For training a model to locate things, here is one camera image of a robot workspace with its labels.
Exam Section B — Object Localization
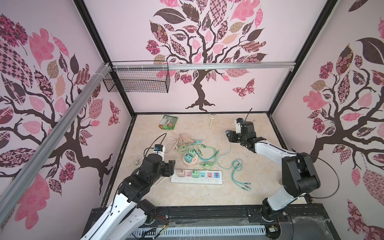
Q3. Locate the pink charger plug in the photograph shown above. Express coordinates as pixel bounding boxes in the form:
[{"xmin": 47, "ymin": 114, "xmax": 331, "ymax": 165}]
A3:
[{"xmin": 177, "ymin": 170, "xmax": 186, "ymax": 178}]

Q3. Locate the teal charger plug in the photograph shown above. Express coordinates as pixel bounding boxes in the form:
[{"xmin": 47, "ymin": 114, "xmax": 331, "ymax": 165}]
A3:
[{"xmin": 184, "ymin": 154, "xmax": 194, "ymax": 164}]

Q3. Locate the light green charger plug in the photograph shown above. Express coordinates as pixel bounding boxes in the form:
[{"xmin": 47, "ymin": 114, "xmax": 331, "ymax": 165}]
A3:
[{"xmin": 188, "ymin": 149, "xmax": 196, "ymax": 157}]

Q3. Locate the light green usb cable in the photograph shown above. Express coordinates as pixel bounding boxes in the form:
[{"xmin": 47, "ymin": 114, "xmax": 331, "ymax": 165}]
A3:
[{"xmin": 178, "ymin": 133, "xmax": 220, "ymax": 169}]

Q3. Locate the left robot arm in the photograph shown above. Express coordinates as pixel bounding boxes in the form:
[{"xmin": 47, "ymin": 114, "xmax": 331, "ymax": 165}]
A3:
[{"xmin": 82, "ymin": 154, "xmax": 176, "ymax": 240}]

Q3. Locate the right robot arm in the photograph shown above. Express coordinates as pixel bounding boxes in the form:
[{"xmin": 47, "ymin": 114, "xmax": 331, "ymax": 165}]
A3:
[{"xmin": 226, "ymin": 118, "xmax": 321, "ymax": 222}]

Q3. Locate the white multicolour power strip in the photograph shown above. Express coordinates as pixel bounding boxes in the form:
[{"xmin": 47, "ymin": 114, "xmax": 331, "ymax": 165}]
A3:
[{"xmin": 171, "ymin": 169, "xmax": 224, "ymax": 185}]

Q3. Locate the round pink socket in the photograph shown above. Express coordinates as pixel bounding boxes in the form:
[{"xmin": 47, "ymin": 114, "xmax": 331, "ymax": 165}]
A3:
[{"xmin": 182, "ymin": 155, "xmax": 199, "ymax": 167}]

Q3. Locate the cream vegetable peeler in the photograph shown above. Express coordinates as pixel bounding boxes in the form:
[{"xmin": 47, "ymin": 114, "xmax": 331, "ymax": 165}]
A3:
[{"xmin": 209, "ymin": 114, "xmax": 217, "ymax": 129}]

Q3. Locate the green snack packet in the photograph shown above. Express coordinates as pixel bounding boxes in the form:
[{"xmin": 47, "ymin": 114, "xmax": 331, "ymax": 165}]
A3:
[{"xmin": 159, "ymin": 115, "xmax": 178, "ymax": 130}]

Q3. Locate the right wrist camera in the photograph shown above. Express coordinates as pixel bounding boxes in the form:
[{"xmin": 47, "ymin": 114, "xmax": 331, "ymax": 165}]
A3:
[{"xmin": 235, "ymin": 118, "xmax": 244, "ymax": 134}]

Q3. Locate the pink coiled socket cable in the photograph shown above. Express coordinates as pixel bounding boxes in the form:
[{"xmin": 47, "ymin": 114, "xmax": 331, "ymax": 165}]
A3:
[{"xmin": 161, "ymin": 137, "xmax": 183, "ymax": 154}]

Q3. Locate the tangled charging cables bundle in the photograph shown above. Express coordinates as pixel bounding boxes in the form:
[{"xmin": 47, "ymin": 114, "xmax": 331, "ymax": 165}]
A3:
[{"xmin": 215, "ymin": 140, "xmax": 252, "ymax": 192}]

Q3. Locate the white vented cable duct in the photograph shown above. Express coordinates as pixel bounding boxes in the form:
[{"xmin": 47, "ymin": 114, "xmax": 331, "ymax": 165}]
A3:
[{"xmin": 130, "ymin": 226, "xmax": 267, "ymax": 240}]

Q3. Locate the black wire basket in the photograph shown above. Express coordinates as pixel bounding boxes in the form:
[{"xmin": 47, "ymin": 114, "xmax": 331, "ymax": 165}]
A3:
[{"xmin": 103, "ymin": 60, "xmax": 171, "ymax": 93}]

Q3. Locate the black front base frame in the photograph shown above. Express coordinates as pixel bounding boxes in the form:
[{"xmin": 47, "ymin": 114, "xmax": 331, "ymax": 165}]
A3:
[{"xmin": 83, "ymin": 204, "xmax": 339, "ymax": 240}]

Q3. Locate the back aluminium rail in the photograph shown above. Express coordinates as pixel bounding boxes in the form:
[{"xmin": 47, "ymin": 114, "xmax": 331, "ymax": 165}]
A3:
[{"xmin": 113, "ymin": 62, "xmax": 296, "ymax": 71}]

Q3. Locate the aluminium rail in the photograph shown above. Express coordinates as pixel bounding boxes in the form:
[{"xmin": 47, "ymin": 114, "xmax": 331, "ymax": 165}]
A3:
[
  {"xmin": 113, "ymin": 62, "xmax": 296, "ymax": 71},
  {"xmin": 1, "ymin": 62, "xmax": 111, "ymax": 224}
]

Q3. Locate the left aluminium rail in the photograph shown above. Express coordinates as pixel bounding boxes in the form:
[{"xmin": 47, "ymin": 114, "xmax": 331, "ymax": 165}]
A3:
[{"xmin": 1, "ymin": 62, "xmax": 111, "ymax": 224}]

